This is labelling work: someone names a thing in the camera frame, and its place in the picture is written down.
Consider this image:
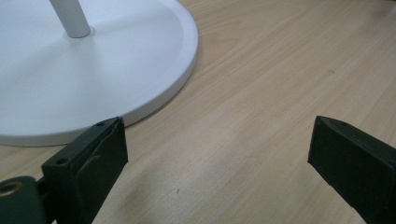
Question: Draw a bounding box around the white round lamp stand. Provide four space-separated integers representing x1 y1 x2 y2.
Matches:
0 0 200 147

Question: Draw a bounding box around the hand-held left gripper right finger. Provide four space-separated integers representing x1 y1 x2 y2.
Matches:
307 115 396 224

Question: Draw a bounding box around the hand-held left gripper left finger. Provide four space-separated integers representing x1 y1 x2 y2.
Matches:
41 116 129 224

